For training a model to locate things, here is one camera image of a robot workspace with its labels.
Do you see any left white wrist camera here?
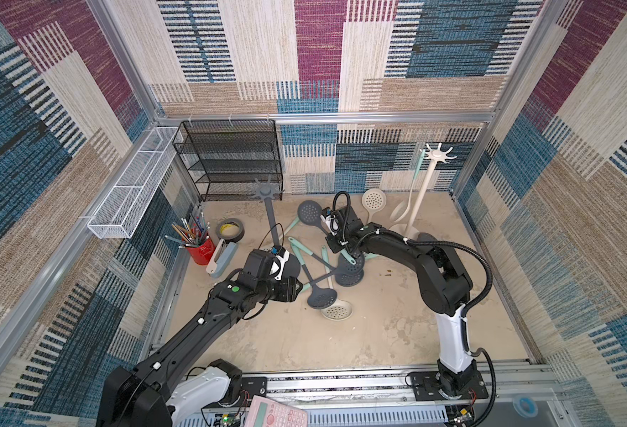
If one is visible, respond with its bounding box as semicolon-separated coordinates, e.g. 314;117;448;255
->
269;247;290;280

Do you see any red pencil cup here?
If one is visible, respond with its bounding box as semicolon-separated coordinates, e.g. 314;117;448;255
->
164;213;216;266

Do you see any black corrugated cable hose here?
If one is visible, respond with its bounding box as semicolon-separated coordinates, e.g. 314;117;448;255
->
331;190;494;318

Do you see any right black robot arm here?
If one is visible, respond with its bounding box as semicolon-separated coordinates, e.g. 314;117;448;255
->
326;223;491;399

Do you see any white skimmer front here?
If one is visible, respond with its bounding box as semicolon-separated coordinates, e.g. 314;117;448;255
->
320;245;354;321

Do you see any black wire mesh shelf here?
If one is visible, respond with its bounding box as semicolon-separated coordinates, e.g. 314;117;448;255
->
174;120;283;202

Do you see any pink calculator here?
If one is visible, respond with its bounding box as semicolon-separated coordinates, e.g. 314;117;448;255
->
243;396;308;427

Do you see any white utensil rack stand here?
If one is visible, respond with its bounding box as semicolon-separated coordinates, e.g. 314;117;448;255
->
390;142;457;238

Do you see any white skimmer behind grey stand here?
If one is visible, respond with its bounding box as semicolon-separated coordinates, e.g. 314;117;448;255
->
283;216;300;236

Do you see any white wire mesh basket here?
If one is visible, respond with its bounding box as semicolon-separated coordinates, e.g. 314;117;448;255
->
88;127;177;239

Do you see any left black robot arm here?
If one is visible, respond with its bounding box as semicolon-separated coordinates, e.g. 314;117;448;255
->
95;246;303;426

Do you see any black tape roll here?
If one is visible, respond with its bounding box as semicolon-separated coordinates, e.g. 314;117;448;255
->
216;218;245;243

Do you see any grey utensil rack stand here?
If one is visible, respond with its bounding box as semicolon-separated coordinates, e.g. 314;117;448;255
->
252;179;301;280

